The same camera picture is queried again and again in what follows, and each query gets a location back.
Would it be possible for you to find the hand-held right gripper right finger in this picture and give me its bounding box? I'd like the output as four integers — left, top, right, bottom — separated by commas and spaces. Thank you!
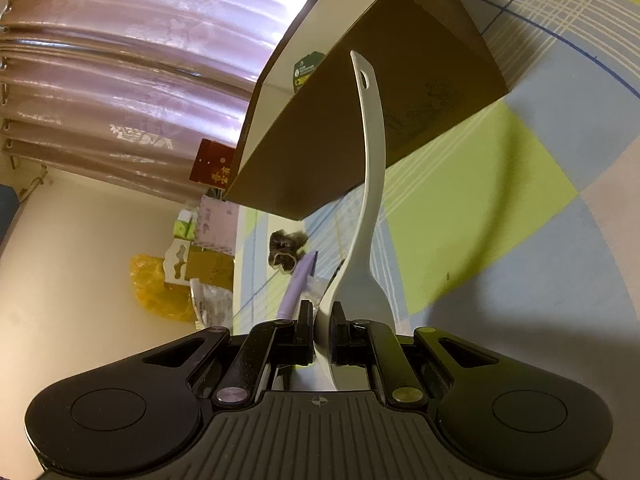
327, 301, 501, 406

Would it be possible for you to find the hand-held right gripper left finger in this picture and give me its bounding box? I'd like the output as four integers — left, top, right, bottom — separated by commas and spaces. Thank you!
142, 300, 317, 408

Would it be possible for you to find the purple tube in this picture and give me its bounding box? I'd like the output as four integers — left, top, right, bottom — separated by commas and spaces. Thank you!
275, 251, 319, 321

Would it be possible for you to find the dark scrunchie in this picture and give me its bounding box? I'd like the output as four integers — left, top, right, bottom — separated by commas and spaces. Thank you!
268, 230, 308, 273

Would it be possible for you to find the white rice spoon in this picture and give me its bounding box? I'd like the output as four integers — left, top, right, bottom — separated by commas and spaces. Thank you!
312, 50, 401, 391

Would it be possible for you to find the brown cardboard box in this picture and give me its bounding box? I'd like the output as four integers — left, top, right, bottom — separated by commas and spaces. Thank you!
222, 0, 510, 222

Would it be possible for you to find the dark green card package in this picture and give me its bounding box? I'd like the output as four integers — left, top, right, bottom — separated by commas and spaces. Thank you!
291, 51, 326, 93

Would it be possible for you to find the plain cardboard box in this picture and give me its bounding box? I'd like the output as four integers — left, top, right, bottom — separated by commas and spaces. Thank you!
185, 247, 236, 293

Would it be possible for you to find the pink paper bag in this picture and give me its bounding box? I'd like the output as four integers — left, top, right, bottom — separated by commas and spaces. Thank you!
194, 195, 240, 256

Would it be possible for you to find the small green box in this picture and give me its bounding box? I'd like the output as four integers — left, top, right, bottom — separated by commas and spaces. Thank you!
172, 207, 198, 241

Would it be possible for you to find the yellow plastic bag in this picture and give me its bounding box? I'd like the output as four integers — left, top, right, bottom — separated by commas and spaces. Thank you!
129, 254, 196, 323

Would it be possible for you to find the red gift box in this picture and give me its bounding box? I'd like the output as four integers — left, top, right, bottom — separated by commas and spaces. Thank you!
189, 139, 237, 188

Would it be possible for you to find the pink sheer curtain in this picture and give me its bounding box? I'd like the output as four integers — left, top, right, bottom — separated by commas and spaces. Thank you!
0, 0, 331, 171

